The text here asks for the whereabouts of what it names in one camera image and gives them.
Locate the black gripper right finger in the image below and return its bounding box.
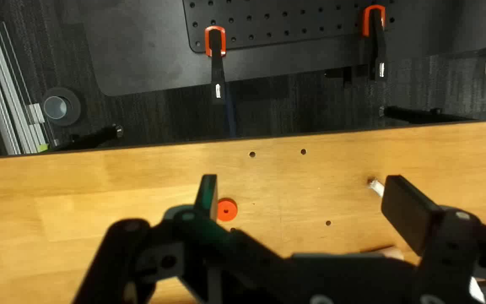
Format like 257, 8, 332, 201
381, 175, 443, 255

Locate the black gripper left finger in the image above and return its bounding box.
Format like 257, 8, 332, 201
161, 174, 217, 224

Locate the orange disc near edge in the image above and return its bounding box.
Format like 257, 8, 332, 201
215, 197, 237, 221

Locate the round grey floor cap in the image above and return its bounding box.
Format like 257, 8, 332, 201
40, 88, 82, 126

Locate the stack of grey panels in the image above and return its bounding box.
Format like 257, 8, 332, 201
0, 20, 48, 155

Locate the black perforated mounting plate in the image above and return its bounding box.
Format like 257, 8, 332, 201
181, 0, 486, 55

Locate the orange-handled clamp left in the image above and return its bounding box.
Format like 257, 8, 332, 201
203, 25, 235, 136

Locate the orange-handled clamp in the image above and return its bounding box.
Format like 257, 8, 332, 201
203, 25, 235, 136
360, 3, 386, 79

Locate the orange-handled clamp right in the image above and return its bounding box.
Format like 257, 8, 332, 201
360, 3, 386, 79

